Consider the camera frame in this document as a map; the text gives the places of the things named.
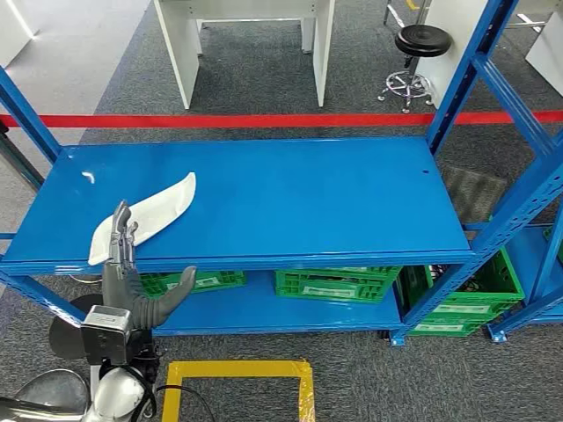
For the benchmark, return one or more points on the white workbench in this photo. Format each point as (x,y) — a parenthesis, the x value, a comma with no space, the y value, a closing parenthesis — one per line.
(323,46)

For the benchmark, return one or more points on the red floor tape line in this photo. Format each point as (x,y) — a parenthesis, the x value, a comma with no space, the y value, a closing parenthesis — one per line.
(241,120)

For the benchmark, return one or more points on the dark metal post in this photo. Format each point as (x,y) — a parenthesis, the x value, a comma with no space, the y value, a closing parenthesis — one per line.
(19,160)

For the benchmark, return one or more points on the white cabinet panel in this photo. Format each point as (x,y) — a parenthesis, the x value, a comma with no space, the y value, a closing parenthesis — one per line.
(453,35)

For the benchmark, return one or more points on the black round stool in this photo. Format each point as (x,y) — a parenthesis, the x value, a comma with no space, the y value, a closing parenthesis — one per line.
(423,39)

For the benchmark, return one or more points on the yellow floor tape square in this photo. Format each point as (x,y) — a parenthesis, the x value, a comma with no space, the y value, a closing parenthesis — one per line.
(239,368)

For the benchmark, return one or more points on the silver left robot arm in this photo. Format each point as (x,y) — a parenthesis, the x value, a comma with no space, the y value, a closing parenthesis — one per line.
(118,396)

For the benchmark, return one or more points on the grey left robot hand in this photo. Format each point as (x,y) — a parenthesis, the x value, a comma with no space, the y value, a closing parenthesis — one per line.
(118,285)

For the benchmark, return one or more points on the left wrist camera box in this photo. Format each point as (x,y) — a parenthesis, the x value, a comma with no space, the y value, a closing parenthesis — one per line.
(106,335)

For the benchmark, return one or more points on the blue metal shelf rack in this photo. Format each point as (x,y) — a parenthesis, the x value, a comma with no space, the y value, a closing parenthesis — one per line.
(286,198)
(527,256)

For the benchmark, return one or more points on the flat green plastic crate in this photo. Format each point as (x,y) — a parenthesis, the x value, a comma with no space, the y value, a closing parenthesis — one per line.
(440,328)
(193,282)
(334,285)

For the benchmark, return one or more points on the tall green plastic crate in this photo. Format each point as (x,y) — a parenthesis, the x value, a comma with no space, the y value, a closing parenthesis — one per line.
(496,285)

